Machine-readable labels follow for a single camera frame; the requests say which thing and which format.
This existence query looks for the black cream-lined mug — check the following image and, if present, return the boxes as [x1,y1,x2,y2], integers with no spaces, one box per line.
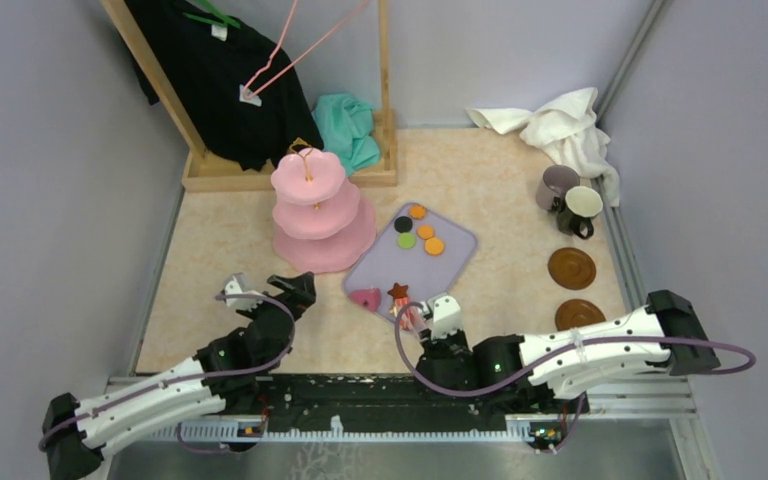
[555,186,604,240]

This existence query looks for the brown saucer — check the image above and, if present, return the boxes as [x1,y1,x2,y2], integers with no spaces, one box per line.
[555,298,606,331]
[547,247,597,290]

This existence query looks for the brown saucer upper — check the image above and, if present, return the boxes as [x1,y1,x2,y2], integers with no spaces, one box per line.
[547,247,597,290]

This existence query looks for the wooden clothes rack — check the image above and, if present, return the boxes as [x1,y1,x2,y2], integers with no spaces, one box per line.
[101,1,398,193]

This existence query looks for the pink-tipped metal tongs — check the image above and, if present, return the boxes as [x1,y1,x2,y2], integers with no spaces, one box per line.
[396,301,430,334]

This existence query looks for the black macaron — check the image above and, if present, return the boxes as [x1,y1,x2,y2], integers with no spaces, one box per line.
[393,216,414,233]

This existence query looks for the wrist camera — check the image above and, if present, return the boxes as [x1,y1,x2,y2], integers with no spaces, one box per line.
[221,273,255,308]
[426,293,463,339]

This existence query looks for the green clothes hanger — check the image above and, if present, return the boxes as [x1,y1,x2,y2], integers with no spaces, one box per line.
[183,0,241,29]

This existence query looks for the white towel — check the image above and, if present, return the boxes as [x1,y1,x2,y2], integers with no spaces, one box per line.
[465,87,621,208]

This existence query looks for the purple mug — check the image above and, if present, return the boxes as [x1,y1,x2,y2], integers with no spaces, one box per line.
[535,165,580,212]

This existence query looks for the brown star cookie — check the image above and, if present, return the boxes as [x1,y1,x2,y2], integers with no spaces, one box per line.
[387,283,409,301]

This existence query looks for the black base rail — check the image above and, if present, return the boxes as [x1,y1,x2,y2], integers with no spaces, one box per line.
[95,372,697,445]

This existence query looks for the brown saucer lower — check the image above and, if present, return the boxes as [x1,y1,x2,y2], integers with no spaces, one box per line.
[555,298,606,331]

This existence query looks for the pink clothes hanger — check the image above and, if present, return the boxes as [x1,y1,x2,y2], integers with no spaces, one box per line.
[239,0,371,102]

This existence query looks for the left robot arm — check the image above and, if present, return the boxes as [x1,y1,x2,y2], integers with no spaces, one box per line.
[38,272,317,479]

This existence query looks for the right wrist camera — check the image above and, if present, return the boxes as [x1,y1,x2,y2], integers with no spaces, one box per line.
[426,293,463,339]

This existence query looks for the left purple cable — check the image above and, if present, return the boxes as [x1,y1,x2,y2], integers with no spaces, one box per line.
[38,291,297,457]

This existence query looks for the green macaron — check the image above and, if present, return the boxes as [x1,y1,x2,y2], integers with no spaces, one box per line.
[397,232,417,250]

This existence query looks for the lavender serving tray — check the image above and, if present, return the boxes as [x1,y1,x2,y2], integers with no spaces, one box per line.
[342,202,478,322]

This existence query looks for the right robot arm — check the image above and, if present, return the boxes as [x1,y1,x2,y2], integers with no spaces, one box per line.
[413,290,721,412]

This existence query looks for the orange macaron middle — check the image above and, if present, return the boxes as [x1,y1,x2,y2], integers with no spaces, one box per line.
[416,224,435,240]

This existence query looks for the red striped cake slice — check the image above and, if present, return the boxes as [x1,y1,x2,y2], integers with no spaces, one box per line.
[391,297,424,331]

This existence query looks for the pink three-tier cake stand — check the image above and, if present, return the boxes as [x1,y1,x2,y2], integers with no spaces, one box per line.
[270,147,377,274]

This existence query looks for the orange macaron top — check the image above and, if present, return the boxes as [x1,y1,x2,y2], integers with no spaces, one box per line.
[408,204,427,220]

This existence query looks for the black t-shirt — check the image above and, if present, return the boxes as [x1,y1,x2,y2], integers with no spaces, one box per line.
[127,1,324,170]

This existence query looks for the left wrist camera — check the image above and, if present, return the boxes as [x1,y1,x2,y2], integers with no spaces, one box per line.
[221,273,255,308]

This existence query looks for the teal cloth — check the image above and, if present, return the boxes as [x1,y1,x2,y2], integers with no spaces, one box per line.
[312,93,381,176]

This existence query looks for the pink cake slice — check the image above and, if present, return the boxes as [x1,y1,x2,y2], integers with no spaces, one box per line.
[348,288,382,313]

